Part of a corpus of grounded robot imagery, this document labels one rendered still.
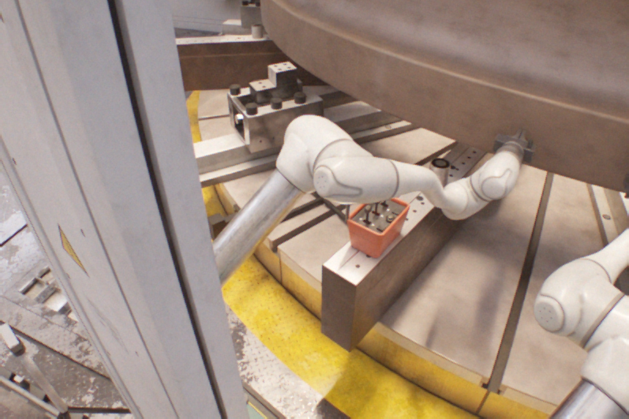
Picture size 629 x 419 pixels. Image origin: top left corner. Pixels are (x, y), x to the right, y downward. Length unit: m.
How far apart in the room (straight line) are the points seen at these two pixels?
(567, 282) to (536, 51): 1.00
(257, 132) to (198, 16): 3.85
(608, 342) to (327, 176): 0.62
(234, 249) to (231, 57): 2.42
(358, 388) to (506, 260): 0.86
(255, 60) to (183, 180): 3.17
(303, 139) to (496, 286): 1.22
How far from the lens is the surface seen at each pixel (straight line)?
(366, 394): 1.98
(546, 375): 1.84
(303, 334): 2.12
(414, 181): 1.10
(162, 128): 0.25
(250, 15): 4.38
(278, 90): 2.44
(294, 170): 1.08
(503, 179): 1.36
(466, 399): 1.97
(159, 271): 0.30
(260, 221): 1.13
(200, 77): 3.52
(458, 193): 1.43
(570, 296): 0.93
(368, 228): 1.43
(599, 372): 0.92
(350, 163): 0.98
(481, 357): 1.79
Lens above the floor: 1.75
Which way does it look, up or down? 37 degrees down
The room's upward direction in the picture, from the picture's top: straight up
